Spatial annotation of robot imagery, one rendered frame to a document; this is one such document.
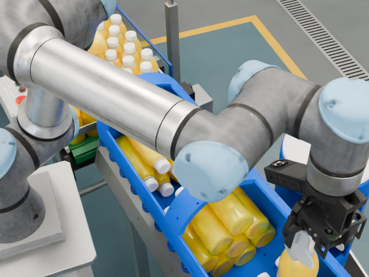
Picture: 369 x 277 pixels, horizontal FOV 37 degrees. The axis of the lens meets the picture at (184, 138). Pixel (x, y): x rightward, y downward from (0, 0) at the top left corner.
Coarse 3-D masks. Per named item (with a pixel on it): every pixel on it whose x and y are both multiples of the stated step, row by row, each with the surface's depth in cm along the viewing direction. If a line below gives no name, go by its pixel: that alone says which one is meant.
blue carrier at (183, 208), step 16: (160, 80) 153; (112, 128) 160; (112, 144) 150; (128, 160) 144; (128, 176) 145; (256, 176) 131; (144, 192) 138; (256, 192) 145; (272, 192) 128; (160, 208) 133; (176, 208) 128; (192, 208) 125; (272, 208) 140; (288, 208) 127; (160, 224) 135; (176, 224) 128; (272, 224) 141; (176, 240) 128; (272, 240) 141; (192, 256) 124; (256, 256) 142; (272, 256) 140; (320, 256) 115; (192, 272) 126; (240, 272) 141; (256, 272) 140; (272, 272) 139; (320, 272) 129; (336, 272) 112
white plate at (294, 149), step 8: (288, 136) 163; (288, 144) 160; (296, 144) 160; (304, 144) 160; (288, 152) 158; (296, 152) 158; (304, 152) 158; (296, 160) 156; (304, 160) 156; (368, 160) 155; (368, 168) 153; (368, 176) 151
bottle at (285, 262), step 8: (288, 256) 93; (312, 256) 91; (280, 264) 95; (288, 264) 92; (296, 264) 92; (280, 272) 95; (288, 272) 93; (296, 272) 92; (304, 272) 92; (312, 272) 92
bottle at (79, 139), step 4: (76, 108) 172; (76, 112) 172; (80, 112) 175; (80, 116) 175; (80, 120) 176; (80, 124) 176; (80, 136) 179; (84, 136) 181; (76, 140) 179; (80, 140) 180; (72, 144) 180; (76, 144) 181
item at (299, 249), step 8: (304, 232) 84; (296, 240) 85; (304, 240) 84; (288, 248) 87; (296, 248) 86; (304, 248) 84; (296, 256) 87; (304, 256) 85; (304, 264) 86; (312, 264) 84
